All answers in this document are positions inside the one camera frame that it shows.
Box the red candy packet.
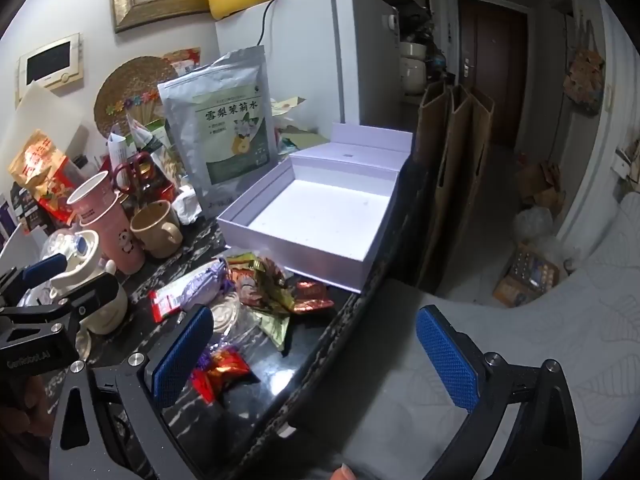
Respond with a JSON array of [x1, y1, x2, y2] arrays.
[[190, 346, 250, 404]]

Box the red white snack packet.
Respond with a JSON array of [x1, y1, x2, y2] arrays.
[[149, 268, 207, 323]]

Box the green gold candy wrappers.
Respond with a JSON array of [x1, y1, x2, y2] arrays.
[[226, 252, 294, 352]]

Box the maroon chocolate packet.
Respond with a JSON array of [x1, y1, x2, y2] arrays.
[[293, 281, 334, 314]]

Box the person's left hand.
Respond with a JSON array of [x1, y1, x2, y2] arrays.
[[1, 376, 53, 438]]

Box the person's right hand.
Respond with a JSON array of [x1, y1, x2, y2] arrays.
[[331, 464, 357, 480]]

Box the pink panda cup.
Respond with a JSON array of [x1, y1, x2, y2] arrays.
[[67, 171, 144, 275]]

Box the orange snack bag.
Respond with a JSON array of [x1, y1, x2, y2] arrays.
[[8, 129, 85, 226]]

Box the beige ceramic mug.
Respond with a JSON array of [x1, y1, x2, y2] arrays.
[[129, 200, 183, 259]]

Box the box of items on floor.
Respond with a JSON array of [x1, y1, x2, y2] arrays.
[[492, 244, 560, 308]]

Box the round woven mat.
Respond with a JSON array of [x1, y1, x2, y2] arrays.
[[93, 56, 178, 138]]

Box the lavender gift box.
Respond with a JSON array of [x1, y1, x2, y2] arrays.
[[217, 124, 413, 292]]

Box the silver tea pouch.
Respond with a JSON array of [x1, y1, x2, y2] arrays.
[[157, 46, 279, 219]]

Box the green paper sheet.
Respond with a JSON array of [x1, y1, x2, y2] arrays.
[[278, 131, 328, 155]]

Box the white printed paper strip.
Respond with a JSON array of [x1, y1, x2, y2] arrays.
[[271, 96, 305, 117]]

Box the white ceramic jar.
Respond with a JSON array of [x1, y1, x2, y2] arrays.
[[399, 42, 426, 96]]

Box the hanging patterned tote bag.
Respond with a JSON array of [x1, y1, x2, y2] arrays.
[[563, 15, 605, 116]]

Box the dark entrance door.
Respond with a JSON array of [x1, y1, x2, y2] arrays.
[[458, 0, 528, 153]]

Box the white refrigerator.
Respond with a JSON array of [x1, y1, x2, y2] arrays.
[[216, 0, 402, 138]]

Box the red handled scissors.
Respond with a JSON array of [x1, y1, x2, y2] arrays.
[[112, 152, 155, 195]]

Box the wall intercom panel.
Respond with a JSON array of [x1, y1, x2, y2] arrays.
[[15, 34, 84, 105]]

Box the black power cable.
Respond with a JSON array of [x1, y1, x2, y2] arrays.
[[255, 0, 279, 49]]

